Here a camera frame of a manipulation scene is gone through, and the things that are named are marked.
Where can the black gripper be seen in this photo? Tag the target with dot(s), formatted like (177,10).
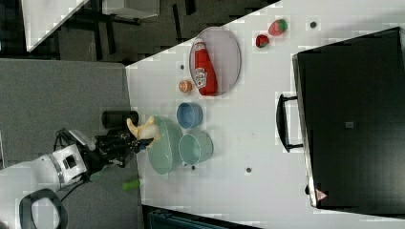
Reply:
(111,149)

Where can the yellow plush peeled banana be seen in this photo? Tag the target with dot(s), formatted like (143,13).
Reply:
(149,131)

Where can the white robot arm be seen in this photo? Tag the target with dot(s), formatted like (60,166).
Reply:
(79,174)

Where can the green mug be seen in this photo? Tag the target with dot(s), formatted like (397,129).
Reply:
(195,147)

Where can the green colander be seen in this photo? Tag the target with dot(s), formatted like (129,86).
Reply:
(164,155)

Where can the black cylindrical container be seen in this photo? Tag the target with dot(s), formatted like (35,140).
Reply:
(117,119)

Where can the green spatula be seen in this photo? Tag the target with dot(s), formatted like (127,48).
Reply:
(131,185)

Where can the blue bowl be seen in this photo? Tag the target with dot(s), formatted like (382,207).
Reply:
(189,115)

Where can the orange slice toy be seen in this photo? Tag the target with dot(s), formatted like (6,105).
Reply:
(185,86)

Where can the red plush ketchup bottle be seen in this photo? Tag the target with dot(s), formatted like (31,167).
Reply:
(204,73)

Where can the grey round plate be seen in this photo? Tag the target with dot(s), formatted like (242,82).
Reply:
(224,55)

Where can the red strawberry toy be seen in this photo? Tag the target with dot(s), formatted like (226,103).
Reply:
(261,41)

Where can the pink strawberry toy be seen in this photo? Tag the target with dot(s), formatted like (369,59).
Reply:
(278,27)

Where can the black toaster oven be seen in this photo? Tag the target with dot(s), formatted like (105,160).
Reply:
(350,97)

